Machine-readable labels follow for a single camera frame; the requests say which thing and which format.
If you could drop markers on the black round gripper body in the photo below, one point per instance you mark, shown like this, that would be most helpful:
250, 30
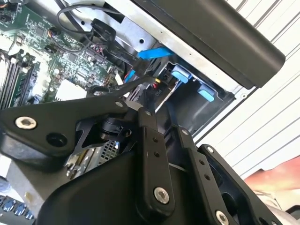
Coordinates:
93, 199

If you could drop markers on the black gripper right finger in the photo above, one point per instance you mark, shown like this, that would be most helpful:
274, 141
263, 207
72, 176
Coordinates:
222, 187

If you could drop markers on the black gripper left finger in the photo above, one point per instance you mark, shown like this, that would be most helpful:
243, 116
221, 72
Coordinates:
58, 117

